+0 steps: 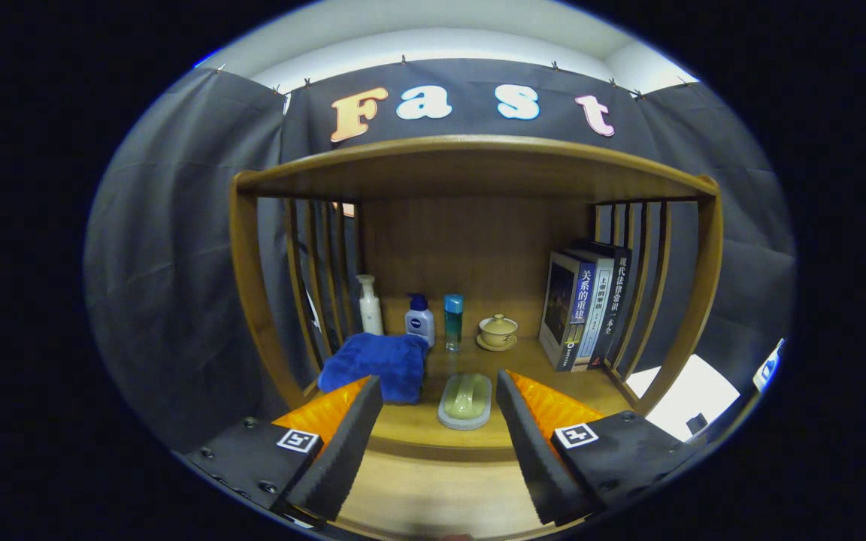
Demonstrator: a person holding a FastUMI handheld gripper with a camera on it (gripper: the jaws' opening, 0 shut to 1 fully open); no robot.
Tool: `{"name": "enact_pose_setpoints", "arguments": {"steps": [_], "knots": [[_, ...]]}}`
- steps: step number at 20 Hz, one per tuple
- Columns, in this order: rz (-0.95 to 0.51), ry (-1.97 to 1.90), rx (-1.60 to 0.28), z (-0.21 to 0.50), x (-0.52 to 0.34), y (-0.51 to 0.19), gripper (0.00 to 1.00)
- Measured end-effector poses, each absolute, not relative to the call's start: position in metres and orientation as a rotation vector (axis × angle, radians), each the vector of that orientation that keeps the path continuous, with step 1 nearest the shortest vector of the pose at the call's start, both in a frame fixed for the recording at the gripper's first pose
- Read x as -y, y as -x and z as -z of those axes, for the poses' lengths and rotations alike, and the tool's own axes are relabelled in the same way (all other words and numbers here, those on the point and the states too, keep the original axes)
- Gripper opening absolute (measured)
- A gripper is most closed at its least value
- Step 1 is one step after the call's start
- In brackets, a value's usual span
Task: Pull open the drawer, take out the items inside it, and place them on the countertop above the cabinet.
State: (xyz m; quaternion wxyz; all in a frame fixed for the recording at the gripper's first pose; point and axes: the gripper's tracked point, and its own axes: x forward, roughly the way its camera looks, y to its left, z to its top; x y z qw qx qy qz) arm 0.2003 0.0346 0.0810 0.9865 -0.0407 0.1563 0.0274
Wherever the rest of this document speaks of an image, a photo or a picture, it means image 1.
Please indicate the blue towel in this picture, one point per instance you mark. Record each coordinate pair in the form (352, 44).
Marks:
(380, 361)

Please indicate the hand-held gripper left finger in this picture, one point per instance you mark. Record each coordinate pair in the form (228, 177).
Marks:
(350, 443)

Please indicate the white storage box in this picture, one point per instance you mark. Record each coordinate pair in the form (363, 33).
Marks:
(688, 391)

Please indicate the book with blue spine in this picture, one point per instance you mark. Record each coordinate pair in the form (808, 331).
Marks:
(559, 308)

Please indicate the black backdrop cloth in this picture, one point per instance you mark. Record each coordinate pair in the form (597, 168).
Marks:
(177, 263)

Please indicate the wooden cabinet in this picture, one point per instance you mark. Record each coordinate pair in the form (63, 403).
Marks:
(470, 248)

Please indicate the white wall shelf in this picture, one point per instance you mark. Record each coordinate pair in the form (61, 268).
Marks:
(767, 372)

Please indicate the green scrub brush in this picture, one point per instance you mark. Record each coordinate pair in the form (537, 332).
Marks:
(464, 402)

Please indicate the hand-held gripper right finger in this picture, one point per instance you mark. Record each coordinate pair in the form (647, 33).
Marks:
(527, 443)

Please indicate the white pump bottle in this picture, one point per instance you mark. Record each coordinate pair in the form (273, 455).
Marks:
(370, 315)

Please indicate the book with pale spine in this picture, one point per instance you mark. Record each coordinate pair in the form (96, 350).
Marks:
(598, 315)

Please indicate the wooden drawer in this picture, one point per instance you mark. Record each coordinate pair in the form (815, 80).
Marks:
(440, 496)

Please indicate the white bottle with blue cap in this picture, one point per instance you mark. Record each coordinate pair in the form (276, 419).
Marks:
(419, 324)

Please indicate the beige lidded teacup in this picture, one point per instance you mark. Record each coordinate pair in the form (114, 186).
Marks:
(498, 330)

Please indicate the teal blue bottle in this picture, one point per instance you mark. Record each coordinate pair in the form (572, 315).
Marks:
(453, 323)

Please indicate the wooden countertop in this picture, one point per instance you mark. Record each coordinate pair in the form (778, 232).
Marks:
(523, 361)

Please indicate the book with black spine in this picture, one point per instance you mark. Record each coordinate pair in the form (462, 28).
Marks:
(618, 300)

